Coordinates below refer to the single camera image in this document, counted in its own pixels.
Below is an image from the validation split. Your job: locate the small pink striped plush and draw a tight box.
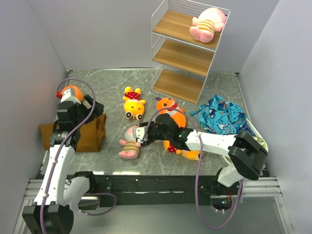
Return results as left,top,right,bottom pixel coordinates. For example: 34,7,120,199
118,126,140,159

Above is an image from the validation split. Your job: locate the orange shark plush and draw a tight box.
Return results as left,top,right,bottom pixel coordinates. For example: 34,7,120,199
61,85,84,104
155,97,187,127

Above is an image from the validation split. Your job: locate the large pink striped plush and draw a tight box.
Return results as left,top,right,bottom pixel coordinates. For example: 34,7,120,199
189,7,227,43

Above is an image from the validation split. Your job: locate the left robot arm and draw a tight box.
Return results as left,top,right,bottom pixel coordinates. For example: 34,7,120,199
22,94,104,234

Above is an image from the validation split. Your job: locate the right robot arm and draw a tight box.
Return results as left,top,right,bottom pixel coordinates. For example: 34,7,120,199
133,114,268,195

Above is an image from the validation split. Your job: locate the yellow plush red dress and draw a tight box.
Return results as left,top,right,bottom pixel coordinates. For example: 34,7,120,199
123,86,146,120

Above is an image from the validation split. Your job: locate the brown folded cloth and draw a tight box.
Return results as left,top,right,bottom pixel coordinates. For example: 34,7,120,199
40,114,106,153

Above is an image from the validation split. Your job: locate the yellow plush polka dress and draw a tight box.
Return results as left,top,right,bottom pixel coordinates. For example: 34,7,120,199
163,140,200,161

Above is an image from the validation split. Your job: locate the blue shark print garment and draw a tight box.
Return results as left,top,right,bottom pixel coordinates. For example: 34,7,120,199
190,95,256,137

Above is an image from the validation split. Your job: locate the white oval tray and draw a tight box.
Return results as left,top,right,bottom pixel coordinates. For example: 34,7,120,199
219,117,269,166

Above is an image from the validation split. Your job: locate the yellow green print cloth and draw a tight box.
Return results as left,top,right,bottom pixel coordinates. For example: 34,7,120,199
253,136,265,146

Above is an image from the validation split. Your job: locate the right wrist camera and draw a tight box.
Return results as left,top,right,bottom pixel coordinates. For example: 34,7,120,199
133,126,148,144

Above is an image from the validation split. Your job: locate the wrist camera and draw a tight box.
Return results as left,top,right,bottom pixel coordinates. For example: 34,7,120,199
56,88,79,103
133,126,148,144

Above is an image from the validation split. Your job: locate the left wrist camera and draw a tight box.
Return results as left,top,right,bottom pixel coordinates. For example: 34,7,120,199
56,88,79,103

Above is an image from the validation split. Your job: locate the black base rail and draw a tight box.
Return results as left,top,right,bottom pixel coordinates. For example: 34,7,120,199
24,169,283,216

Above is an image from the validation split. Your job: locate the white wire wooden shelf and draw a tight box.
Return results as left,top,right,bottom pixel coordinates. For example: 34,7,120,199
151,0,230,104

